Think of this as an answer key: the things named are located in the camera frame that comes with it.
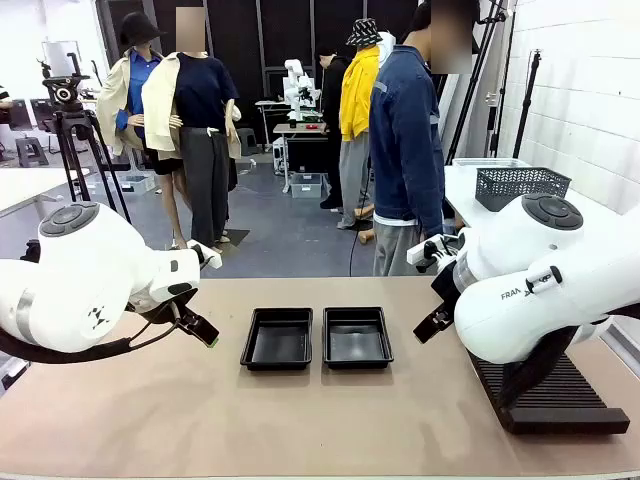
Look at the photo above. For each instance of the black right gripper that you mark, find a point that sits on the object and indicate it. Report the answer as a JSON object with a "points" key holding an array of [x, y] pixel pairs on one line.
{"points": [[445, 285]]}

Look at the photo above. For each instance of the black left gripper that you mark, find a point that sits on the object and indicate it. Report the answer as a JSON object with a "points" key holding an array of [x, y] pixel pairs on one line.
{"points": [[157, 312]]}

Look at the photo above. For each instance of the black ESD tray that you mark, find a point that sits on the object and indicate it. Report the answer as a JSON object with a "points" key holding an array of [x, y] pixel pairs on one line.
{"points": [[357, 339], [277, 340]]}

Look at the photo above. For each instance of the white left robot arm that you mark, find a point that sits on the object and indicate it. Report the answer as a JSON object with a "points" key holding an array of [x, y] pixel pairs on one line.
{"points": [[75, 280]]}

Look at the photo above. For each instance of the person's right forearm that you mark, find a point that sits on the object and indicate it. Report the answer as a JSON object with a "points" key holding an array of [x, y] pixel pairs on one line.
{"points": [[430, 210]]}

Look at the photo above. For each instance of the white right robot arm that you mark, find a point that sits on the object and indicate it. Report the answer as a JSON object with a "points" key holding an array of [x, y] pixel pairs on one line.
{"points": [[525, 300]]}

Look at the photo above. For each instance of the black floor mat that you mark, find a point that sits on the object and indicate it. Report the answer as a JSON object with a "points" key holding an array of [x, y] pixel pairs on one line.
{"points": [[235, 237]]}

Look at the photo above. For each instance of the white rectangular table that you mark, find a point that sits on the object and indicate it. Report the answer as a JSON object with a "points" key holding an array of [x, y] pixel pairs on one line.
{"points": [[462, 195]]}

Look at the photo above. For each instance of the black slotted board rack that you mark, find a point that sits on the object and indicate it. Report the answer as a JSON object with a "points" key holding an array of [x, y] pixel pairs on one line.
{"points": [[565, 400]]}

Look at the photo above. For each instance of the grey mesh basket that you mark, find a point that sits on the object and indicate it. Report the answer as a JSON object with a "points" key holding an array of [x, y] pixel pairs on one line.
{"points": [[520, 186]]}

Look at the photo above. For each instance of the clear plastic bin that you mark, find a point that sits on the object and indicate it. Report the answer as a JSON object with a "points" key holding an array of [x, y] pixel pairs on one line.
{"points": [[490, 162]]}

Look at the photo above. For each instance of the person in denim jacket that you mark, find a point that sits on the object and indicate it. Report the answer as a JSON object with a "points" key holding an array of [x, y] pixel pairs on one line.
{"points": [[405, 150]]}

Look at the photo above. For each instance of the grey floor storage bin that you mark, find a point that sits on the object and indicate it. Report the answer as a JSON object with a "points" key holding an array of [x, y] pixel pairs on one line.
{"points": [[306, 186]]}

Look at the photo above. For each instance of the grey plastic stool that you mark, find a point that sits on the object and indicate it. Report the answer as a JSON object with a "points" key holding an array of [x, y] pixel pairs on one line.
{"points": [[31, 150], [246, 140]]}

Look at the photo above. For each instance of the mannequin navy shirt grey trousers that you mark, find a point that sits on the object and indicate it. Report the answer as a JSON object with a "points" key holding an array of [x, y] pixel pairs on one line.
{"points": [[202, 130]]}

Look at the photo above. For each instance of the background work table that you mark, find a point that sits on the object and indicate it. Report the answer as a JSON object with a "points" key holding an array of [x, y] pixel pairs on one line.
{"points": [[295, 129]]}

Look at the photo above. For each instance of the background person in black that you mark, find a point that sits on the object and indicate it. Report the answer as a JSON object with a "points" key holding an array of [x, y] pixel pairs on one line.
{"points": [[332, 125]]}

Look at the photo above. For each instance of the mannequin yellow jacket bucket hat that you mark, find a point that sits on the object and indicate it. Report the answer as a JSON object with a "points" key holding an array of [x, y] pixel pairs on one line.
{"points": [[357, 100]]}

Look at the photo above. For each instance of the mannequin black hat blue shirt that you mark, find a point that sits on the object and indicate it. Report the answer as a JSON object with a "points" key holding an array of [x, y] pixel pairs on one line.
{"points": [[112, 105]]}

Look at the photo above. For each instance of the black light stand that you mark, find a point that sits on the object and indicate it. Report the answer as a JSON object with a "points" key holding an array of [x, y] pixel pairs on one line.
{"points": [[527, 100]]}

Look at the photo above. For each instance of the black leaning stand poles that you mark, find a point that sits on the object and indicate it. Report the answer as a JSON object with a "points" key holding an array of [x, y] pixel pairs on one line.
{"points": [[480, 75]]}

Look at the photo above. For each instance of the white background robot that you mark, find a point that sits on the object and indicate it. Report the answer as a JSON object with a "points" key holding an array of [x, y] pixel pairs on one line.
{"points": [[295, 90]]}

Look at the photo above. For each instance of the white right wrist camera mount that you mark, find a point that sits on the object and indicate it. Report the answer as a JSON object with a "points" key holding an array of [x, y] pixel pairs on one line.
{"points": [[430, 250]]}

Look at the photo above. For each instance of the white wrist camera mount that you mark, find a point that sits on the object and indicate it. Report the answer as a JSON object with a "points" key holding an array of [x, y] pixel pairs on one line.
{"points": [[430, 250], [207, 254]]}

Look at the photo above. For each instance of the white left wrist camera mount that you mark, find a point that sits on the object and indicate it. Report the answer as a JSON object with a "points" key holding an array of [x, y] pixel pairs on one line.
{"points": [[207, 254]]}

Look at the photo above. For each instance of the black camera tripod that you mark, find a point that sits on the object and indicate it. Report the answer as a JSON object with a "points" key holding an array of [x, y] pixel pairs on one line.
{"points": [[67, 110]]}

